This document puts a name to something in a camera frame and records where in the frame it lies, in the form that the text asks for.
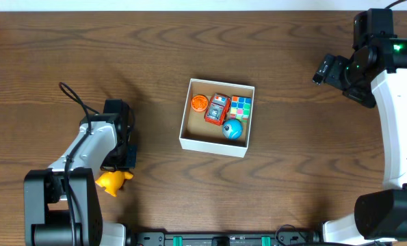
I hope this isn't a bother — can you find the orange ridged disc toy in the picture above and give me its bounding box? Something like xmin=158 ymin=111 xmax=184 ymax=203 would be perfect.
xmin=191 ymin=94 xmax=209 ymax=112

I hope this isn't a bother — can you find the blue toy ball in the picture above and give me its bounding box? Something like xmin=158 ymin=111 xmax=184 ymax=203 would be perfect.
xmin=222 ymin=119 xmax=243 ymax=140

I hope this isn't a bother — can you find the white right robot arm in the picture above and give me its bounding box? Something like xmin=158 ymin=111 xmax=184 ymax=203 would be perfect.
xmin=313 ymin=38 xmax=407 ymax=245

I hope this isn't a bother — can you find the white cardboard box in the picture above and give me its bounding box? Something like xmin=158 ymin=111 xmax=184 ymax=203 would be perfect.
xmin=179 ymin=79 xmax=255 ymax=158

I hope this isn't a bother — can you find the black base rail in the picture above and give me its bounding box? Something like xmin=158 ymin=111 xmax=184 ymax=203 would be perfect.
xmin=124 ymin=225 xmax=324 ymax=246

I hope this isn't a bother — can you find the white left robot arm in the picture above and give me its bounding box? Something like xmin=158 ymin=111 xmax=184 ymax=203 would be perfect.
xmin=23 ymin=121 xmax=132 ymax=245

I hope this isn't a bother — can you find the colourful puzzle cube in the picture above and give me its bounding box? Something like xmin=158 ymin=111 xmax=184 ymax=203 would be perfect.
xmin=228 ymin=96 xmax=252 ymax=122

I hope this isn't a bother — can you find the red toy car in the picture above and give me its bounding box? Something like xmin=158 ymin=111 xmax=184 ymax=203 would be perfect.
xmin=205 ymin=93 xmax=231 ymax=126

